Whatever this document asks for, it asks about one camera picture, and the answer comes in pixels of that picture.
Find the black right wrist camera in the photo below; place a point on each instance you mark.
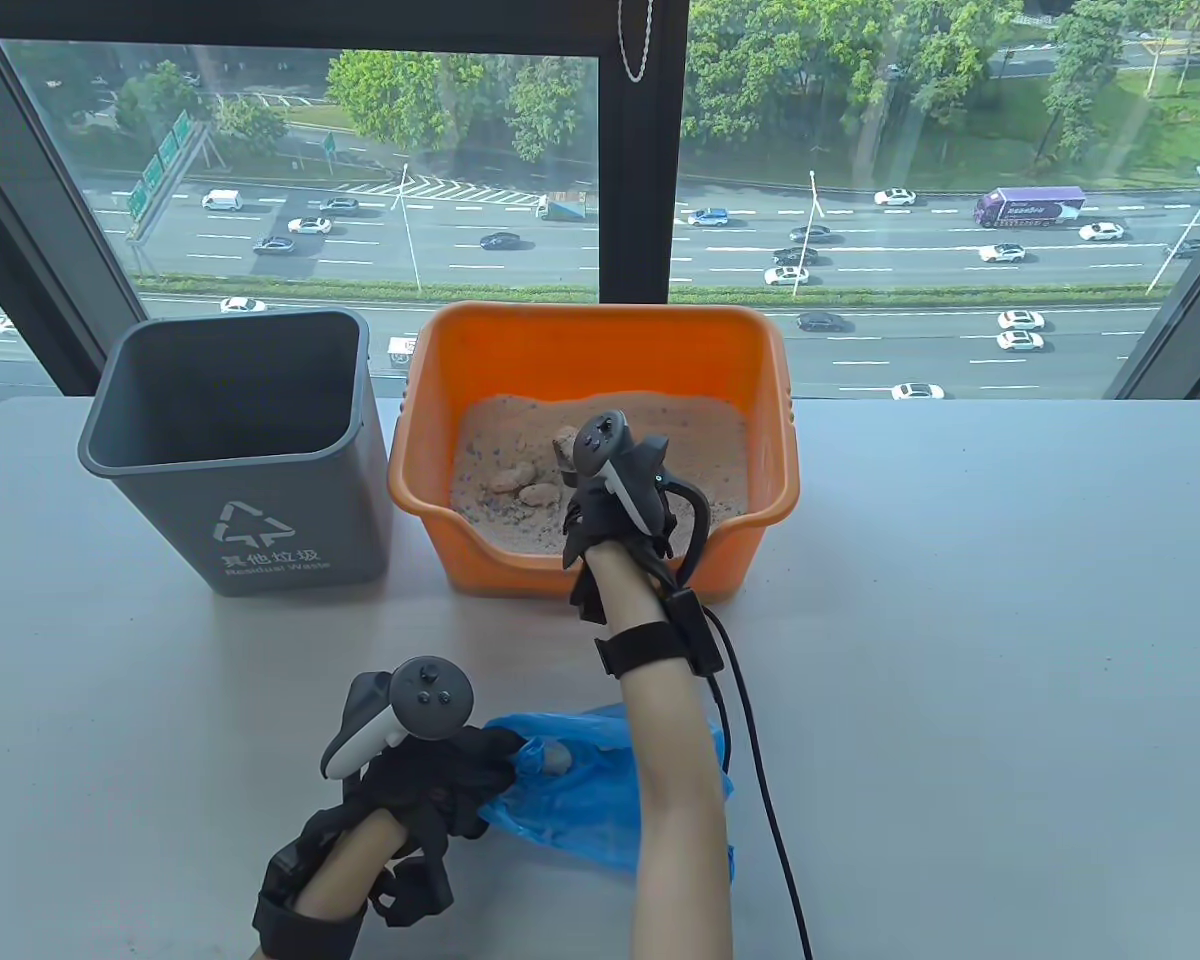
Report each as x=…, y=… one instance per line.
x=695, y=635

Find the black white right controller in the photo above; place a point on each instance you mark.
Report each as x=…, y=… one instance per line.
x=600, y=445

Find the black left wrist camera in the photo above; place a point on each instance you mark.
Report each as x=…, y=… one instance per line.
x=415, y=892

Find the white cat litter clump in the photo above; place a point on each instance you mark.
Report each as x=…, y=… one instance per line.
x=513, y=478
x=538, y=494
x=564, y=440
x=557, y=757

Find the person's right hand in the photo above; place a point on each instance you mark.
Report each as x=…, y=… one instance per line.
x=595, y=520

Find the black white controller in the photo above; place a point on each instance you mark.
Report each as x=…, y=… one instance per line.
x=430, y=700
x=600, y=445

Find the orange plastic litter box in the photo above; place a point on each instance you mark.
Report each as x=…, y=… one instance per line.
x=580, y=350

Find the person's left hand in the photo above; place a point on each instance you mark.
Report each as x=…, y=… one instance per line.
x=445, y=780

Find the person's right forearm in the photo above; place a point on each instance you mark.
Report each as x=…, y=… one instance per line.
x=675, y=800

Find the black slotted litter scoop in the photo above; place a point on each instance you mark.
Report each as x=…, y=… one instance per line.
x=563, y=462

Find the white street lamp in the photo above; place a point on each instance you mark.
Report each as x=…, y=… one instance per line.
x=1185, y=235
x=808, y=230
x=407, y=230

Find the gray plastic trash bin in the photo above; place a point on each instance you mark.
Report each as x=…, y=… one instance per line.
x=290, y=520

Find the blue plastic bag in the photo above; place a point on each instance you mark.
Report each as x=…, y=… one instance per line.
x=580, y=810

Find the sandy cat litter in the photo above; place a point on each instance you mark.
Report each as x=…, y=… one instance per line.
x=700, y=450

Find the black white left controller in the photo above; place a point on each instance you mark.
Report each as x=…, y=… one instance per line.
x=430, y=700

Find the person's left forearm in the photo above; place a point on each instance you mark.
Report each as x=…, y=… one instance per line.
x=345, y=865

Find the green road sign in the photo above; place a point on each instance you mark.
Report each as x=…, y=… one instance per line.
x=172, y=140

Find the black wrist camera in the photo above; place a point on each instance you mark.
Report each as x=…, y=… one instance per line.
x=695, y=635
x=415, y=892

